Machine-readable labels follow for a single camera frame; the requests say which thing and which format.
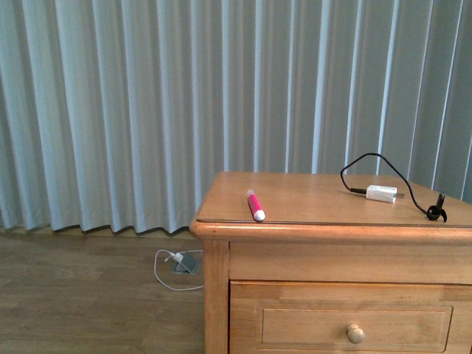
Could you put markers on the pink marker with white caps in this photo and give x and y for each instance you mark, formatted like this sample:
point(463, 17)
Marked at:
point(255, 207)

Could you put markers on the wooden drawer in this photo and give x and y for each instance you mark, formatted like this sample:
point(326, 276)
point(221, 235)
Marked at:
point(297, 317)

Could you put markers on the round wooden drawer knob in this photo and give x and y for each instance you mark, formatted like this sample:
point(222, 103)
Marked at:
point(355, 334)

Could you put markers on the white floor plug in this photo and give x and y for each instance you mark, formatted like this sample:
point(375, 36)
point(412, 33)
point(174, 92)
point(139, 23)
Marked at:
point(178, 257)

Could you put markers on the open grey floor socket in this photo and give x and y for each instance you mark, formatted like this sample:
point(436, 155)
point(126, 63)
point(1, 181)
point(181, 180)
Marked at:
point(189, 265)

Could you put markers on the wooden nightstand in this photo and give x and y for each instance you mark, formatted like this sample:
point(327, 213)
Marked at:
point(316, 231)

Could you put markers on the white pleated curtain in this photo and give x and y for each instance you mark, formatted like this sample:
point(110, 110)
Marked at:
point(120, 113)

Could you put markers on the white power adapter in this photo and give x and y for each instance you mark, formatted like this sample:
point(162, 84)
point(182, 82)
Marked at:
point(383, 194)

